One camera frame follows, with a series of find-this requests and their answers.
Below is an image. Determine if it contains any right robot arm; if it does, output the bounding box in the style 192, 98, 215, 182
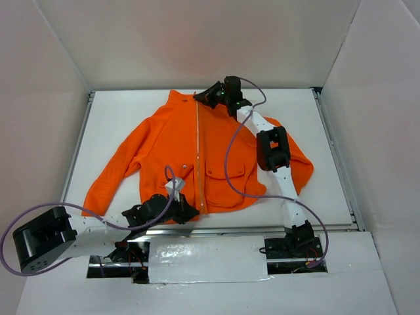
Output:
194, 75, 315, 257

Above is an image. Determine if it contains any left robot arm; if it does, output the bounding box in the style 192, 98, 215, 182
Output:
12, 194, 200, 276

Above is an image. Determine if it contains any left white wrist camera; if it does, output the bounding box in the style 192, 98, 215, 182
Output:
165, 177, 185, 201

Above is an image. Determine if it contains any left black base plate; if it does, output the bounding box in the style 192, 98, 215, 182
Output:
86, 241, 150, 284

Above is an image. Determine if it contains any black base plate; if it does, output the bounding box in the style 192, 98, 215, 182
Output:
86, 241, 150, 284
259, 237, 327, 275

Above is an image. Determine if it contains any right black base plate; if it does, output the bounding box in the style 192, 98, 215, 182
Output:
259, 237, 327, 275

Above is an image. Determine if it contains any aluminium table frame rail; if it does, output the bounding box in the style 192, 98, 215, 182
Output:
62, 89, 358, 234

